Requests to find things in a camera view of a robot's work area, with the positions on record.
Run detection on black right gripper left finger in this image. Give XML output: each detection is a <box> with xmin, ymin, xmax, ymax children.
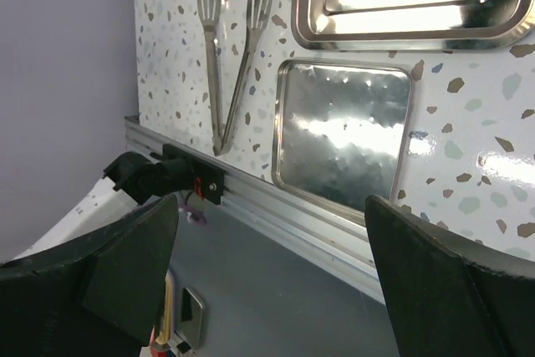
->
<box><xmin>1</xmin><ymin>195</ymin><xmax>178</xmax><ymax>356</ymax></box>

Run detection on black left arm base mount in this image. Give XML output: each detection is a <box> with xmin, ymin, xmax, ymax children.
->
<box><xmin>150</xmin><ymin>144</ymin><xmax>225</xmax><ymax>205</ymax></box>

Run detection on aluminium frame rail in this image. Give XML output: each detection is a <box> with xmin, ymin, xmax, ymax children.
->
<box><xmin>125</xmin><ymin>115</ymin><xmax>385</xmax><ymax>303</ymax></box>

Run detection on steel slotted tongs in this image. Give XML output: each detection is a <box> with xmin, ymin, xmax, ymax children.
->
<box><xmin>196</xmin><ymin>0</ymin><xmax>273</xmax><ymax>156</ymax></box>

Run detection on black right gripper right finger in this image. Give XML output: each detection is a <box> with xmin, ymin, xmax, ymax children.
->
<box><xmin>364</xmin><ymin>196</ymin><xmax>534</xmax><ymax>356</ymax></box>

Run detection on small square steel lid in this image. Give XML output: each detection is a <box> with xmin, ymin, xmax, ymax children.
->
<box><xmin>272</xmin><ymin>59</ymin><xmax>413</xmax><ymax>215</ymax></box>

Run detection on large steel baking tray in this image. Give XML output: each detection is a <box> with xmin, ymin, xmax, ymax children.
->
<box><xmin>292</xmin><ymin>0</ymin><xmax>534</xmax><ymax>51</ymax></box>

